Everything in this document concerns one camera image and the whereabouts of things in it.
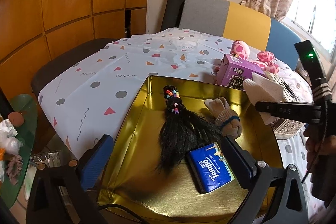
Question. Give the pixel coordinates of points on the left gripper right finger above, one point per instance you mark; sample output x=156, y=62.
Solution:
x=243, y=165

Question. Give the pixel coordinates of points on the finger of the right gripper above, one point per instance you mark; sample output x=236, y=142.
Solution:
x=301, y=112

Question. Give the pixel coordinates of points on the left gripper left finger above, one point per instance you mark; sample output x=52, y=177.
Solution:
x=93, y=162

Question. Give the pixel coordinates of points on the blue tempo tissue pack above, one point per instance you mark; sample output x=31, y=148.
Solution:
x=209, y=168

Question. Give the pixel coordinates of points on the white towel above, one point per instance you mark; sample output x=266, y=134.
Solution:
x=260, y=89

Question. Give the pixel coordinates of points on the white knit glove bundle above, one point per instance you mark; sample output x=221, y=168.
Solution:
x=226, y=119

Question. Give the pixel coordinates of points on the black hair wig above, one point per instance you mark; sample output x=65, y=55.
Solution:
x=183, y=131

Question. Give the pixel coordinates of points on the person's right hand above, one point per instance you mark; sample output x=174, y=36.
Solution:
x=313, y=143

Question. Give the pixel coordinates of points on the gold metal tin box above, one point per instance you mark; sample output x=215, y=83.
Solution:
x=147, y=176

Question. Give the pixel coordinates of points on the pink spotted plush toy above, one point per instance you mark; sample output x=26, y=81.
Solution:
x=264, y=59

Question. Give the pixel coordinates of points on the purple cardboard box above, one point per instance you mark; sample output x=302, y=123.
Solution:
x=234, y=70

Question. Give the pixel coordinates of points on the grey yellow blue sofa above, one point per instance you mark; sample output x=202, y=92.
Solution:
x=236, y=22

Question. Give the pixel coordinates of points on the black rolled mat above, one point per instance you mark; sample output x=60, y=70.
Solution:
x=173, y=14

